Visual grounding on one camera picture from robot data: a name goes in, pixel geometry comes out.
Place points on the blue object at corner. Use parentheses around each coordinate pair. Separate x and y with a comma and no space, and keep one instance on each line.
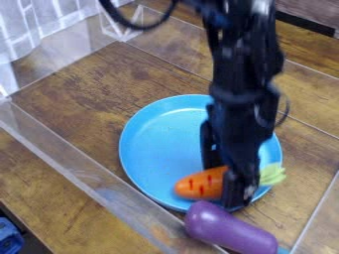
(10,238)

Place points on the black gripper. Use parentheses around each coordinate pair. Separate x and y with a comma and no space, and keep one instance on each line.
(238,125)

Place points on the blue round tray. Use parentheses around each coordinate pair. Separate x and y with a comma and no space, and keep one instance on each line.
(158,146)

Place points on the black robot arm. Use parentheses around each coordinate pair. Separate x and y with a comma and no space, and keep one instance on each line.
(246,60)

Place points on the white mesh curtain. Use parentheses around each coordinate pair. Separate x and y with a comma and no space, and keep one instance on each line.
(30,20)

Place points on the orange toy carrot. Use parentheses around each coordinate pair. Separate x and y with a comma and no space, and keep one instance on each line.
(204,185)

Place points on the clear acrylic enclosure wall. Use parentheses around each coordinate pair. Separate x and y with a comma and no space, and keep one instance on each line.
(66,97)

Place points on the purple toy eggplant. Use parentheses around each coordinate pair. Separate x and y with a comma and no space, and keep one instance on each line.
(212,225)

